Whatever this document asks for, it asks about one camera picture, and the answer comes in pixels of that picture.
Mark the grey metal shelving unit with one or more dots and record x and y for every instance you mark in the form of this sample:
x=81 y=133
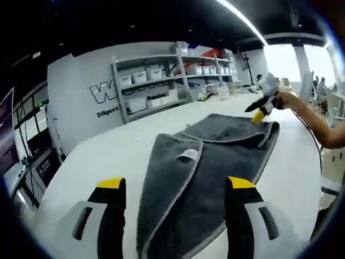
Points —
x=118 y=94
x=215 y=60

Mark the grey towel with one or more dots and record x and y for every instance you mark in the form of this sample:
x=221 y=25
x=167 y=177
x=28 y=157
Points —
x=175 y=189

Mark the large computer monitor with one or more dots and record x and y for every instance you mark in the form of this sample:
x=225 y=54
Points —
x=5 y=140

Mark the person's right hand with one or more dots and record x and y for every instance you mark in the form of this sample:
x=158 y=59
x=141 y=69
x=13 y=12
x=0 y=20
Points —
x=287 y=99

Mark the group of white storage boxes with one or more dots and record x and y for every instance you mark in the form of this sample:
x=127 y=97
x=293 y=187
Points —
x=206 y=70
x=138 y=77

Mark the spare white hand-held gripper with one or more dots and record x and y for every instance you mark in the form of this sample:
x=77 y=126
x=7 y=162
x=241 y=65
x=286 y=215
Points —
x=201 y=96

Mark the ceiling light strip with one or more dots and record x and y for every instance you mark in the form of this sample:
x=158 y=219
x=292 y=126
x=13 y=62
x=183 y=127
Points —
x=242 y=19

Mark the person's dark clothing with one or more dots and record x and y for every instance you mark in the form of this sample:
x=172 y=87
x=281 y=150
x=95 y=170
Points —
x=323 y=224

